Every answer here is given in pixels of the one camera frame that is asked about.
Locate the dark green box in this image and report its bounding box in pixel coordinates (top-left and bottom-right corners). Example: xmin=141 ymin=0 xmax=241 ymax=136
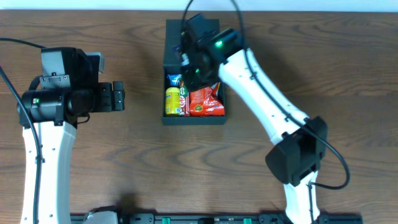
xmin=162 ymin=19 xmax=227 ymax=126

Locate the blue Oreo cookie pack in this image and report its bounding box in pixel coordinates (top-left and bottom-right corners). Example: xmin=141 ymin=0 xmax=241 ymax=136
xmin=167 ymin=74 xmax=182 ymax=87

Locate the red snack bag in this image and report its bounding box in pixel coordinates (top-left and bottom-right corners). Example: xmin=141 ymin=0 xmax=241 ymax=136
xmin=189 ymin=82 xmax=225 ymax=116

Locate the red KitKat bar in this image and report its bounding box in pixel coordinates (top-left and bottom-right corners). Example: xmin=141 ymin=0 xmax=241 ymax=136
xmin=180 ymin=95 xmax=190 ymax=116

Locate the yellow round candy pack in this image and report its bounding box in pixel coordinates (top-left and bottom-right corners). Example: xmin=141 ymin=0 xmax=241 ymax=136
xmin=165 ymin=87 xmax=181 ymax=116

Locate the dark blue chocolate bar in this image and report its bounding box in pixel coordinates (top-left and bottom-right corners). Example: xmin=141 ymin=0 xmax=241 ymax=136
xmin=172 ymin=45 xmax=184 ymax=62

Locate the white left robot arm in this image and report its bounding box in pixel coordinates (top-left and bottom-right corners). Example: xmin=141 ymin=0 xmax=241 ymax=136
xmin=17 ymin=47 xmax=125 ymax=223

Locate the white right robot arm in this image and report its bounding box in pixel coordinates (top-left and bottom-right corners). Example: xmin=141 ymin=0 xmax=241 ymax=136
xmin=180 ymin=14 xmax=327 ymax=223

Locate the green candy wrapper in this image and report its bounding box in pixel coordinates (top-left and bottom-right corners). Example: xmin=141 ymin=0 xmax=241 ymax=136
xmin=179 ymin=80 xmax=189 ymax=98

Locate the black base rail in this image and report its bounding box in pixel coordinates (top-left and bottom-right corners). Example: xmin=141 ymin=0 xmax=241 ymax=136
xmin=68 ymin=205 xmax=364 ymax=224

